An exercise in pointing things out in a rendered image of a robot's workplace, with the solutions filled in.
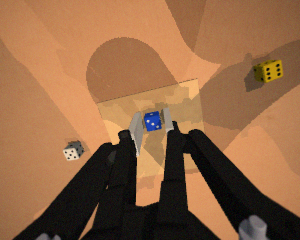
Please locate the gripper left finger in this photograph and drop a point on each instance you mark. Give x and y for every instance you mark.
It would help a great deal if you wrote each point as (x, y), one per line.
(111, 165)

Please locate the white die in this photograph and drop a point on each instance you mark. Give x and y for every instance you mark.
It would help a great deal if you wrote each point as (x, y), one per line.
(73, 151)

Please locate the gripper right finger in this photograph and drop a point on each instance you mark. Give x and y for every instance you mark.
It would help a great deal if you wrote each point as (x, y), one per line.
(251, 213)

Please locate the tan square mat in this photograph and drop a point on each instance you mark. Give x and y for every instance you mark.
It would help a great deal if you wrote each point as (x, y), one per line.
(183, 100)

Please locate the blue die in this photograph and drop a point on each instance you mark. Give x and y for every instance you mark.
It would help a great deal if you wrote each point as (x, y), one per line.
(152, 121)

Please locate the yellow die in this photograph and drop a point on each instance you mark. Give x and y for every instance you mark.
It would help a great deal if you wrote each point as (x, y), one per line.
(268, 71)

